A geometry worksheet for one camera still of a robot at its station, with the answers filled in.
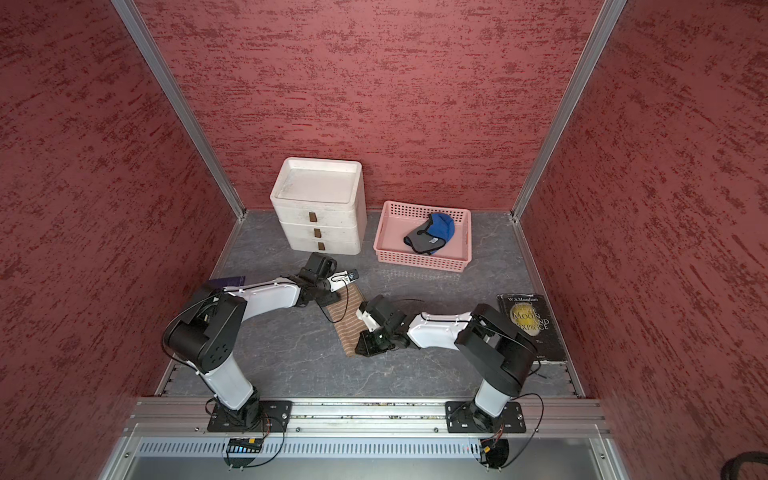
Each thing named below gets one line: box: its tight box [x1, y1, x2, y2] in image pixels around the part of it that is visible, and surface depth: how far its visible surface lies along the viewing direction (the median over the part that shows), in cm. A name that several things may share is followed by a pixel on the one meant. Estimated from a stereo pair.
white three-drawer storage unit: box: [270, 157, 367, 256], surface depth 97 cm
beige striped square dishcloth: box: [327, 283, 369, 357], surface depth 90 cm
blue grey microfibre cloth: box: [403, 213, 455, 255], surface depth 112 cm
